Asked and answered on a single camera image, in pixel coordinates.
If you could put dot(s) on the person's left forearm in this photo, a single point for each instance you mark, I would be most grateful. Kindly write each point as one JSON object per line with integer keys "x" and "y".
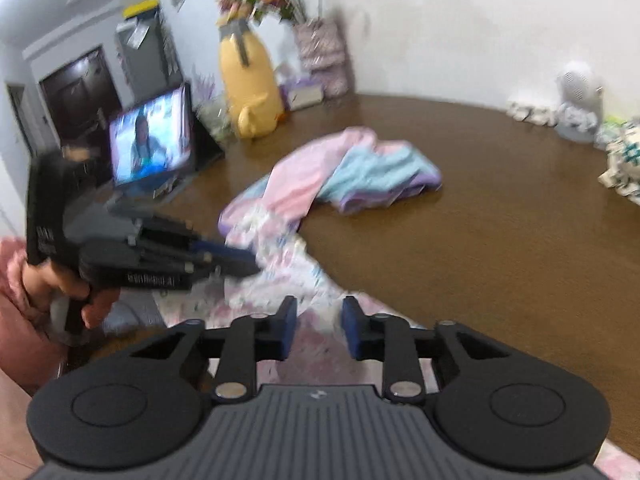
{"x": 12, "y": 310}

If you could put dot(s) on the yellow mug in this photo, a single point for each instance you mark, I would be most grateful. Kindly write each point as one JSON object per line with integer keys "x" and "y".
{"x": 260, "y": 117}

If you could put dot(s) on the purple tissue box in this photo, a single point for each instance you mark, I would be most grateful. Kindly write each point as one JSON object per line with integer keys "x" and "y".
{"x": 305, "y": 95}

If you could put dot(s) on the folded green floral cloth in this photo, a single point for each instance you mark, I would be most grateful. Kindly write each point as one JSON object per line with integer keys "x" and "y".
{"x": 627, "y": 160}

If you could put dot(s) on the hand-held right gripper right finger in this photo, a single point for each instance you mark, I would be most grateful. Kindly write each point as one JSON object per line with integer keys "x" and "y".
{"x": 352, "y": 330}

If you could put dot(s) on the grey refrigerator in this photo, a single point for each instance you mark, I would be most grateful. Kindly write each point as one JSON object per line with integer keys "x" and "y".
{"x": 145, "y": 55}

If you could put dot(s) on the pink floral dress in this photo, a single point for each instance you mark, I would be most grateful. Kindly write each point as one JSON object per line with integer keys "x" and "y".
{"x": 285, "y": 260}

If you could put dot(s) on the tablet with grey case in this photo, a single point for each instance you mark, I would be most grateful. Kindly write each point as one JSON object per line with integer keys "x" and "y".
{"x": 150, "y": 135}

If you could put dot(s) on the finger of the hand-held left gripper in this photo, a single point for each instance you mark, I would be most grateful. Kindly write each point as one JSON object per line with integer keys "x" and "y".
{"x": 210, "y": 249}
{"x": 235, "y": 264}

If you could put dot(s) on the pink fuzzy vase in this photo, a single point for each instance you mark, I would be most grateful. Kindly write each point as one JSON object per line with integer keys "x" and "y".
{"x": 320, "y": 55}

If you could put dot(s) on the yellow thermos jug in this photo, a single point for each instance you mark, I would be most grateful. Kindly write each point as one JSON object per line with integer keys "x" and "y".
{"x": 250, "y": 80}

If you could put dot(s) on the clear glass cup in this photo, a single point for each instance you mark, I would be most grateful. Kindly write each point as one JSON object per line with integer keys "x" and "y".
{"x": 217, "y": 120}

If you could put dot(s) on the pastel pink blue garment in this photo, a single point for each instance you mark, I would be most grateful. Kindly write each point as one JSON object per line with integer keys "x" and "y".
{"x": 350, "y": 170}

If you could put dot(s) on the person's left hand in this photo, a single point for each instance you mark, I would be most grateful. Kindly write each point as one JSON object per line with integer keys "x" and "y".
{"x": 100, "y": 307}

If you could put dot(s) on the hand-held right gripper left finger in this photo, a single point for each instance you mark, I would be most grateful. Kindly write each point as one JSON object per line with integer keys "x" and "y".
{"x": 287, "y": 327}

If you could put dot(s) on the white robot-shaped speaker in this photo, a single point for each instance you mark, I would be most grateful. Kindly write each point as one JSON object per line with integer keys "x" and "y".
{"x": 575, "y": 85}

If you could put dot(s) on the dark wooden door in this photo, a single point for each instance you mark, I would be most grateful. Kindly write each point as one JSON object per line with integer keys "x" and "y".
{"x": 75, "y": 95}

